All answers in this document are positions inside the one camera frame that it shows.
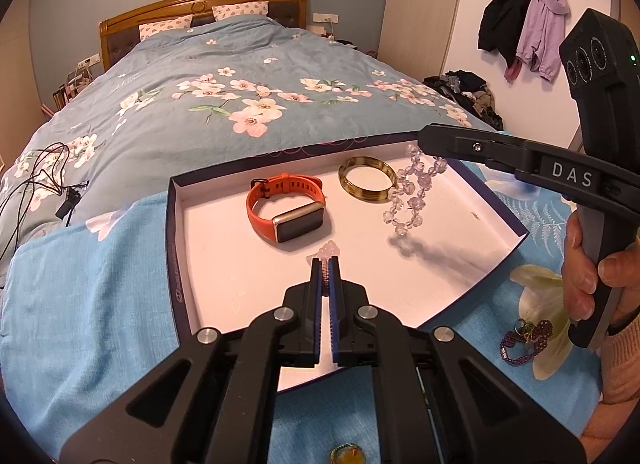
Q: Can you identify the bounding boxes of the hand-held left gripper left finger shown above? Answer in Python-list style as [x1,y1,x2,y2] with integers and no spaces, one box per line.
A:
[60,259,328,464]

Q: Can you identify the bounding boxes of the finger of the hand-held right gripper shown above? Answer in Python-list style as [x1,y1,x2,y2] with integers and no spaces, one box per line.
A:
[429,124,527,143]
[418,126,540,181]

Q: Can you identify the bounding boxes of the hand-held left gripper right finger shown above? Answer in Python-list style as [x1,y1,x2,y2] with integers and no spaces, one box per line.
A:
[328,256,588,464]

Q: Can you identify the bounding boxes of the pink beaded flower ring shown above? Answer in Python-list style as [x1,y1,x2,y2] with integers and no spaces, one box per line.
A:
[306,241,342,297]

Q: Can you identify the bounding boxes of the clear crystal bead bracelet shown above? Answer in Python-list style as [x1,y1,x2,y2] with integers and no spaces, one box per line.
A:
[382,143,449,239]

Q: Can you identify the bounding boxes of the white cardboard box lid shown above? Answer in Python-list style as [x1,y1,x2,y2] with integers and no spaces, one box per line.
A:
[165,131,530,392]

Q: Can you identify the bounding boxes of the yellow glass ring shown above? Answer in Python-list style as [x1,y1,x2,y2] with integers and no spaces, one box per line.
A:
[329,444,368,464]

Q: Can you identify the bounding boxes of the purple beaded bracelet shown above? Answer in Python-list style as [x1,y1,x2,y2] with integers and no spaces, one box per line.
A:
[500,320,553,366]

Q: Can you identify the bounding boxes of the person's right forearm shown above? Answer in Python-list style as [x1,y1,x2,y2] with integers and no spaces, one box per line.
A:
[580,311,640,460]

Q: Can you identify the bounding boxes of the person's right hand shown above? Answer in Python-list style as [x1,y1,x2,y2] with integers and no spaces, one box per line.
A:
[562,216,640,323]

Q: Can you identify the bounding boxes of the pile of dark clothes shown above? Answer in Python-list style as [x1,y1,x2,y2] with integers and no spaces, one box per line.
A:
[422,70,505,132]

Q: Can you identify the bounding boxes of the orange smartwatch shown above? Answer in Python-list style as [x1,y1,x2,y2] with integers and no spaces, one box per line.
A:
[246,173,327,243]

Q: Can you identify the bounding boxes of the black jacket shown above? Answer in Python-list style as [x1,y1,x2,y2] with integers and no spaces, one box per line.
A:
[477,0,531,69]

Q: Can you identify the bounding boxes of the amber bangle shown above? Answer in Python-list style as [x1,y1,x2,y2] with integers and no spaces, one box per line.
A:
[338,156,398,205]

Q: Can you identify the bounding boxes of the purple jacket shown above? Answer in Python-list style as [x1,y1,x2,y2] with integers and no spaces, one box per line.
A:
[504,0,571,83]

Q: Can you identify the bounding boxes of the floral blue-grey duvet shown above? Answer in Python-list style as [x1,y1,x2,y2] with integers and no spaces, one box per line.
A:
[0,14,506,295]

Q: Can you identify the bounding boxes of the white patterned pillow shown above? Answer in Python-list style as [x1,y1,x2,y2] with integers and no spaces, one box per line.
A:
[139,14,193,42]
[212,1,270,22]

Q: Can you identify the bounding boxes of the bedside clutter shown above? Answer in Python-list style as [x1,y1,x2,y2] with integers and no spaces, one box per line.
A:
[52,61,106,112]

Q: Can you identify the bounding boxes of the wooden bed headboard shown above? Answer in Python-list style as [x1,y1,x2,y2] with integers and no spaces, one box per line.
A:
[99,0,308,74]

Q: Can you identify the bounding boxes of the black earphone cable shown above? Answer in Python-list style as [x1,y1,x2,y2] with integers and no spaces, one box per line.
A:
[0,143,88,265]

